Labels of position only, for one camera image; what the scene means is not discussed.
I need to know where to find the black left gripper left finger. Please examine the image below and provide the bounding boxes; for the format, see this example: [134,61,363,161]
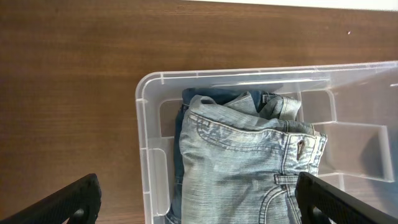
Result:
[1,174,101,224]

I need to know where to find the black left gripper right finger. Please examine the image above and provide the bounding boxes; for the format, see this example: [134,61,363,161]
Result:
[295,172,397,224]

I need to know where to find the light blue jeans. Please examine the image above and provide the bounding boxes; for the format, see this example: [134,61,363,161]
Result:
[179,92,327,223]

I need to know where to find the clear plastic storage bin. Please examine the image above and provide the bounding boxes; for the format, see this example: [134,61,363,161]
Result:
[135,61,397,223]

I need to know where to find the dark blue jeans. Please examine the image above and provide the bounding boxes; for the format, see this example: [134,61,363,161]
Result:
[165,88,270,223]

